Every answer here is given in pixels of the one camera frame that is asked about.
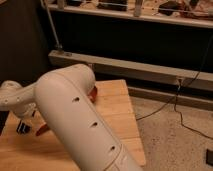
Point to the red object behind arm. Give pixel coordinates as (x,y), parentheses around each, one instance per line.
(93,94)

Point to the white wooden shelf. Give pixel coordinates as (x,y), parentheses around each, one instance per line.
(136,14)

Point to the black rectangular case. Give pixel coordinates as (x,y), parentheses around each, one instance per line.
(23,128)

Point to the grey metal lamp pole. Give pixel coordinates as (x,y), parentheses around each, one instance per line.
(57,42)

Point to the black box on floor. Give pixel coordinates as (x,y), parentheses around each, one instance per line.
(209,157)

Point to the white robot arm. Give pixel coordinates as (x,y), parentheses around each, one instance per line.
(62,98)

